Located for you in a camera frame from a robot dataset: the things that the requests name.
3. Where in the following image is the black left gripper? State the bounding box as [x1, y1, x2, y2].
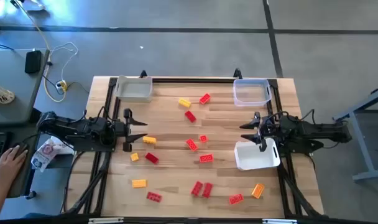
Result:
[113, 108, 149, 152]

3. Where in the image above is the black power brick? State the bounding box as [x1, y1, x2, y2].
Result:
[24, 50, 42, 75]

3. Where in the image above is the black aluminium table frame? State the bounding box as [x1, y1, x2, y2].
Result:
[63, 68, 325, 218]

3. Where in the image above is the white plastic bin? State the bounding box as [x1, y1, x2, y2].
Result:
[234, 138, 282, 172]

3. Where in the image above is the white numbered tag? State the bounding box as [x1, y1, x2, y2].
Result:
[0, 80, 16, 105]

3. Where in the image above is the person's hand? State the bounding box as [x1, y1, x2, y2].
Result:
[0, 145, 29, 187]

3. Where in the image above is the yellow cable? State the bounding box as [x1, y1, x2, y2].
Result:
[16, 0, 68, 103]

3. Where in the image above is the grey metal table frame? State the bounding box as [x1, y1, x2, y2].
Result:
[333, 86, 378, 183]

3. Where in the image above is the orange toy brick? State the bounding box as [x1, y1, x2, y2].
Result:
[251, 183, 265, 200]

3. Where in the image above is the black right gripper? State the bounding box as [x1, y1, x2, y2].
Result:
[239, 111, 280, 152]

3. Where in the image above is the grey plastic bin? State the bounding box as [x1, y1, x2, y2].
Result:
[114, 75, 154, 104]

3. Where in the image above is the white paper sheet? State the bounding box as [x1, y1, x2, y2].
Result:
[50, 136, 75, 156]

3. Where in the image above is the white cable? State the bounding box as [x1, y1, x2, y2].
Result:
[48, 41, 80, 82]

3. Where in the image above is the white red printed bag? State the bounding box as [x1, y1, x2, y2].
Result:
[30, 138, 64, 173]

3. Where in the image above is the dark grey desk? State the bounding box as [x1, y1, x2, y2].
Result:
[0, 123, 42, 200]

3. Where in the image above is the clear plastic bin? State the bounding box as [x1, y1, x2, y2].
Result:
[233, 78, 273, 108]

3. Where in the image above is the silver metal bracket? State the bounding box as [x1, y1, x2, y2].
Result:
[88, 217, 124, 224]
[262, 218, 298, 224]

